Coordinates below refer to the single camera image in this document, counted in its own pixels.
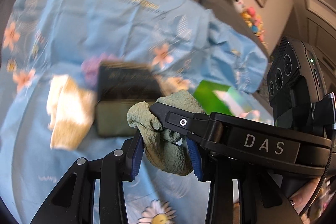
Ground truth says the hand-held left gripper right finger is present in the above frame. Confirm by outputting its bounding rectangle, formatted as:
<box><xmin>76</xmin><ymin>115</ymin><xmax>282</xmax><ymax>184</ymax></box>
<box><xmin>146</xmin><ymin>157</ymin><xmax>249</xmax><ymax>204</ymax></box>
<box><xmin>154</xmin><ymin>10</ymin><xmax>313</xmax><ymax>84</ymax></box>
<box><xmin>185</xmin><ymin>139</ymin><xmax>302</xmax><ymax>224</ymax></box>

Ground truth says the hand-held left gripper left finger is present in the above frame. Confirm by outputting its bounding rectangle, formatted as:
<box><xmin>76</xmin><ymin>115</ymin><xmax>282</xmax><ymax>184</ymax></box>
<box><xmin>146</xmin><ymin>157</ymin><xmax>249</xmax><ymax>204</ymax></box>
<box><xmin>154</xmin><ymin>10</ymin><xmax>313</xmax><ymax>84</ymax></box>
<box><xmin>29</xmin><ymin>132</ymin><xmax>145</xmax><ymax>224</ymax></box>

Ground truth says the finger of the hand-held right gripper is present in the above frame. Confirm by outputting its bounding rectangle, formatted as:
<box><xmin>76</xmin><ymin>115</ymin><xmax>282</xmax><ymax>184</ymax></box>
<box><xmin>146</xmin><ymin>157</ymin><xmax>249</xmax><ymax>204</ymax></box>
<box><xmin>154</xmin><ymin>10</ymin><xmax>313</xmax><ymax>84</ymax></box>
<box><xmin>149</xmin><ymin>103</ymin><xmax>224</xmax><ymax>147</ymax></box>

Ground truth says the sage green fluffy cloth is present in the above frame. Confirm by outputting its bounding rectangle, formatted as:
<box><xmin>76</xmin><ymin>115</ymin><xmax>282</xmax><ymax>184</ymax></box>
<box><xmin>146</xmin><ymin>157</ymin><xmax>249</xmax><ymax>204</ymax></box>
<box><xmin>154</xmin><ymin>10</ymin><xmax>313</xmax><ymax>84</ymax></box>
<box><xmin>127</xmin><ymin>90</ymin><xmax>206</xmax><ymax>176</ymax></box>

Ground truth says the green cardboard box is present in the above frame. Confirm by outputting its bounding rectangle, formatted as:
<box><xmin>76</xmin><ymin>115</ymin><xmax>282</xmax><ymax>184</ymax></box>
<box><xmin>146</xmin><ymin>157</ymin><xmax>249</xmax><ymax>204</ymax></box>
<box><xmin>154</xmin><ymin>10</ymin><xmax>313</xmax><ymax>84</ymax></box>
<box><xmin>193</xmin><ymin>80</ymin><xmax>259</xmax><ymax>118</ymax></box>

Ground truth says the cream yellow towel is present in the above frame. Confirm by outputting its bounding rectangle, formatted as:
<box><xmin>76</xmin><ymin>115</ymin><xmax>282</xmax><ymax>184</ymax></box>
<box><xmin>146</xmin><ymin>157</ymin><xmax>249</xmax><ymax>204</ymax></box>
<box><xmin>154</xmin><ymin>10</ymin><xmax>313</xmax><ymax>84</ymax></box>
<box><xmin>47</xmin><ymin>74</ymin><xmax>97</xmax><ymax>149</ymax></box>

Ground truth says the person's right hand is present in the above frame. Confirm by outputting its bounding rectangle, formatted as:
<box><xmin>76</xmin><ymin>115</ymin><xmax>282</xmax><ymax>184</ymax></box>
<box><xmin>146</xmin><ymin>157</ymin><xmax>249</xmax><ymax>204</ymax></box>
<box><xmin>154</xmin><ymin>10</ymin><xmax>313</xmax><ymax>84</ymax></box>
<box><xmin>290</xmin><ymin>177</ymin><xmax>329</xmax><ymax>214</ymax></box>

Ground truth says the black gold tin box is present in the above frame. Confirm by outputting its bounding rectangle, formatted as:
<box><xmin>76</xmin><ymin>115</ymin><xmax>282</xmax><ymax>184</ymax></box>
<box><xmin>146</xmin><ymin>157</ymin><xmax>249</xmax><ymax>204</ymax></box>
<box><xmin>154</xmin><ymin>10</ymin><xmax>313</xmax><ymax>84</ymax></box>
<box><xmin>94</xmin><ymin>60</ymin><xmax>162</xmax><ymax>138</ymax></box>

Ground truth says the printed cartoon blanket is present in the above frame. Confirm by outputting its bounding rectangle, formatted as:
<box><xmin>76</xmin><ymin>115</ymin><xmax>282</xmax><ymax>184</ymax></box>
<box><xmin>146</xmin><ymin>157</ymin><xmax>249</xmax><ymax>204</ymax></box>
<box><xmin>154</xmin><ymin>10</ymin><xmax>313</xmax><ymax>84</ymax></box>
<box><xmin>310</xmin><ymin>177</ymin><xmax>336</xmax><ymax>224</ymax></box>

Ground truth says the purple mesh pouch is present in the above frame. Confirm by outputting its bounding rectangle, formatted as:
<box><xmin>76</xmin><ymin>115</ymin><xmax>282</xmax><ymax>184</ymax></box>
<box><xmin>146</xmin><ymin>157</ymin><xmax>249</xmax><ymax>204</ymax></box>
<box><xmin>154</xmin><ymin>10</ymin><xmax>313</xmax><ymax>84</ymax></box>
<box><xmin>81</xmin><ymin>55</ymin><xmax>124</xmax><ymax>88</ymax></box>

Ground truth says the pile of colourful small toys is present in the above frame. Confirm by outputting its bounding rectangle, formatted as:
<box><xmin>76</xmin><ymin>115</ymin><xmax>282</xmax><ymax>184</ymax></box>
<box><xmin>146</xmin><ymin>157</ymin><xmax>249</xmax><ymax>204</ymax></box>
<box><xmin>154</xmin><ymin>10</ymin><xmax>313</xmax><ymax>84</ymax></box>
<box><xmin>241</xmin><ymin>7</ymin><xmax>267</xmax><ymax>42</ymax></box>

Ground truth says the white plush doll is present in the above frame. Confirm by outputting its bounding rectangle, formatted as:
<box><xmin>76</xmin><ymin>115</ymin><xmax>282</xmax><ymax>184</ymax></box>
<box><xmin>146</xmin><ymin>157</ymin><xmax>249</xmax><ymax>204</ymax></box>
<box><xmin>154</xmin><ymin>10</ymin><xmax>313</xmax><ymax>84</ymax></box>
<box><xmin>231</xmin><ymin>0</ymin><xmax>250</xmax><ymax>14</ymax></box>

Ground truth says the light blue floral bed sheet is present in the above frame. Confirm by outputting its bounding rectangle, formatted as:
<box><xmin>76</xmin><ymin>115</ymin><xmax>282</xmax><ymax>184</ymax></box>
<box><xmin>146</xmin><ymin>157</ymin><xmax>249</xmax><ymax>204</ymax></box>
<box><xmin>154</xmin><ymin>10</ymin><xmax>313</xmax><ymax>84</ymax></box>
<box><xmin>0</xmin><ymin>0</ymin><xmax>269</xmax><ymax>224</ymax></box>

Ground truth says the black braided cable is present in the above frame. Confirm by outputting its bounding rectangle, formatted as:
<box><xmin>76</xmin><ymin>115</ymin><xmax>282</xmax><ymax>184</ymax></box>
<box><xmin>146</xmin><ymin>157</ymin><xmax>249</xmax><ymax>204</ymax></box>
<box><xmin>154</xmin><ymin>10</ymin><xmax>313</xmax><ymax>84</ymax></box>
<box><xmin>298</xmin><ymin>145</ymin><xmax>335</xmax><ymax>222</ymax></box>

